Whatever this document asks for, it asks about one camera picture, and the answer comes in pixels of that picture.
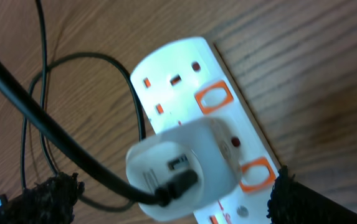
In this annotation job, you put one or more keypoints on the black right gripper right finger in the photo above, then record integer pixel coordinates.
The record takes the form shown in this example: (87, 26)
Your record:
(292, 202)

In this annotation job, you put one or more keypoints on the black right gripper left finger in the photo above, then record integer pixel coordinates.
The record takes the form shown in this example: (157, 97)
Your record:
(51, 202)

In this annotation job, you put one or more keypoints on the white charger plug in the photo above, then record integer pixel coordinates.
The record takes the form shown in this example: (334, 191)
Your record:
(195, 162)

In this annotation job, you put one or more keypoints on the white power strip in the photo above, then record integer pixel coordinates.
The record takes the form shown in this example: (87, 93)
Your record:
(186, 80)

